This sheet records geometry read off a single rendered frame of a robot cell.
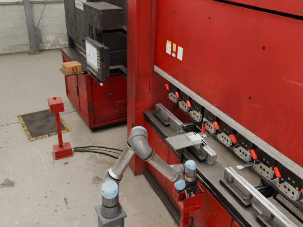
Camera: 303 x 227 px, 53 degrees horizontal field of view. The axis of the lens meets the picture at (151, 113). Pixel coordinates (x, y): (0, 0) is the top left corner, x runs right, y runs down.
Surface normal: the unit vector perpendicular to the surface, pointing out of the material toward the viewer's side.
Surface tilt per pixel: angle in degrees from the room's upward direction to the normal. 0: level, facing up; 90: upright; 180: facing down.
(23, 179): 0
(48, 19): 90
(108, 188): 7
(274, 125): 90
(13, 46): 90
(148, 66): 90
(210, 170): 0
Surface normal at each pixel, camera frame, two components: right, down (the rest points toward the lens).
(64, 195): 0.04, -0.89
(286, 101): -0.91, 0.17
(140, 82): 0.42, 0.43
